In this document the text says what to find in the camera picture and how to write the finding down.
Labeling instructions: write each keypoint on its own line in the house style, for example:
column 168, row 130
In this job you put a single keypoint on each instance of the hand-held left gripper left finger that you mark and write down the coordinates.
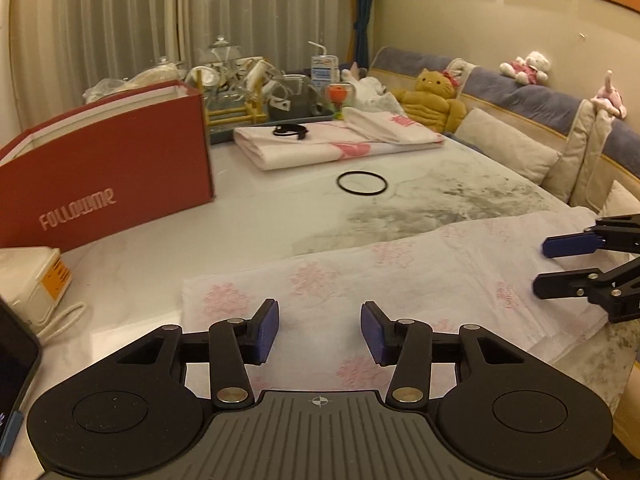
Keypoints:
column 265, row 332

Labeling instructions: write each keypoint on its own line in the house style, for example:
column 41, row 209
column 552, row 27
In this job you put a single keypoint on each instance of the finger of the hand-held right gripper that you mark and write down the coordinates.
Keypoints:
column 560, row 285
column 567, row 246

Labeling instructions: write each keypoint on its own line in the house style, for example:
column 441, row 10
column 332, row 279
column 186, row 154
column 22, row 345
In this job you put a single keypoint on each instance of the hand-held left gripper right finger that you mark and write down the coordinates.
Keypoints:
column 375, row 332

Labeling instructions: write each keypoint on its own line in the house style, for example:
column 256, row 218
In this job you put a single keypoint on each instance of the white pink-printed shopping bag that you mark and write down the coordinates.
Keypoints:
column 400, row 280

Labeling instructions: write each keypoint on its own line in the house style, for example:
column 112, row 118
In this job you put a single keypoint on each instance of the clear plastic bag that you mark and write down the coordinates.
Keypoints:
column 130, row 82

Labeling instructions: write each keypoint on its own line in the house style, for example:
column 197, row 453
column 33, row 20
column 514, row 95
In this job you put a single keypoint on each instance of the beige back cushion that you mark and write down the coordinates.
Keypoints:
column 580, row 150

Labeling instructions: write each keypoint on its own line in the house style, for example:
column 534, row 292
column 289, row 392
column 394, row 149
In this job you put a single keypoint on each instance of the white square cushion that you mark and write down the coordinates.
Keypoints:
column 505, row 147

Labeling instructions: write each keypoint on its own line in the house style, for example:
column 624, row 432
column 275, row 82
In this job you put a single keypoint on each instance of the pink plush rabbit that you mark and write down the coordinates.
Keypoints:
column 610, row 97

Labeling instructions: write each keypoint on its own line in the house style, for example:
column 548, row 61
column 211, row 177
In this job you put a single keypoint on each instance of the grey-blue sofa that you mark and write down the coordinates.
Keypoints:
column 525, row 97

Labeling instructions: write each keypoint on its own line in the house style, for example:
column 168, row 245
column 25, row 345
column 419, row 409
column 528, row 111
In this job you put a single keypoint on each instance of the white plush bear pair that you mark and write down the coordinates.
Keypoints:
column 527, row 67

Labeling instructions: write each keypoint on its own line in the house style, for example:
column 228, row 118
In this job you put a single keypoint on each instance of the large folded pink-print cloth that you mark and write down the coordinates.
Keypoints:
column 300, row 152

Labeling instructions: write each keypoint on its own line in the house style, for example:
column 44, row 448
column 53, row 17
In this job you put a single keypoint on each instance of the yellow plush cat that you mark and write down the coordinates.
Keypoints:
column 430, row 100

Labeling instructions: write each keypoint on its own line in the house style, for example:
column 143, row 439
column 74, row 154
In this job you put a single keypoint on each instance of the small folded pink-print cloth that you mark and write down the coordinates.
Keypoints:
column 395, row 127

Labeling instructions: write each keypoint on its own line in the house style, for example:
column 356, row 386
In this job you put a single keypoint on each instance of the wooden cup rack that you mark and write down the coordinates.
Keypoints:
column 230, row 110

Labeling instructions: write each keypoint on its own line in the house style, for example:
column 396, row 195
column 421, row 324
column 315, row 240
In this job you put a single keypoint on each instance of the red cardboard box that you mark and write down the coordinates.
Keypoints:
column 100, row 170

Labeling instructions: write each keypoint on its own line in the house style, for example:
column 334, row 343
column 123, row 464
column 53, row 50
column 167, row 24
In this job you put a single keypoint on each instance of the smoky glass pitcher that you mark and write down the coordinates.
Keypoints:
column 295, row 100

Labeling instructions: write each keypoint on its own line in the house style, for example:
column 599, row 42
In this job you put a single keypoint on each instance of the orange toy in clear box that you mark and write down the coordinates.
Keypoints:
column 337, row 97

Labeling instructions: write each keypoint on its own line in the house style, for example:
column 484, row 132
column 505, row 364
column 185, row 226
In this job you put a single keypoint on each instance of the white power bank orange label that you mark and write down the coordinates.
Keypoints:
column 30, row 280

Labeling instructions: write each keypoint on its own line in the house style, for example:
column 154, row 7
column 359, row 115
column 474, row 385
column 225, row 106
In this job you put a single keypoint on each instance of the white plush cat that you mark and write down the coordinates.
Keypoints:
column 365, row 87

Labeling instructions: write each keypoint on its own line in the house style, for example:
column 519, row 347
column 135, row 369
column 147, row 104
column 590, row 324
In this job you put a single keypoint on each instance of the smartphone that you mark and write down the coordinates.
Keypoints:
column 15, row 370

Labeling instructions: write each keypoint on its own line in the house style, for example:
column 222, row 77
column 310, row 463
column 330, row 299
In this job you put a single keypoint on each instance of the milk carton with straw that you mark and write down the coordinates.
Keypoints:
column 324, row 67

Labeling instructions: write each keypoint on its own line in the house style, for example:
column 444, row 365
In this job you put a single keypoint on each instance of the glass teapot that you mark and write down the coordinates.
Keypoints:
column 220, row 52

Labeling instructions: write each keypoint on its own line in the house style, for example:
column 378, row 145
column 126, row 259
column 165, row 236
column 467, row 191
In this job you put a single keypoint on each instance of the blue curtain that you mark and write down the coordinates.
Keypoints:
column 365, row 10

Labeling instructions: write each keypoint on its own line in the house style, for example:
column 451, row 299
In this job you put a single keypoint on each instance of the sheer white curtain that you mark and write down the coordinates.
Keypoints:
column 150, row 10

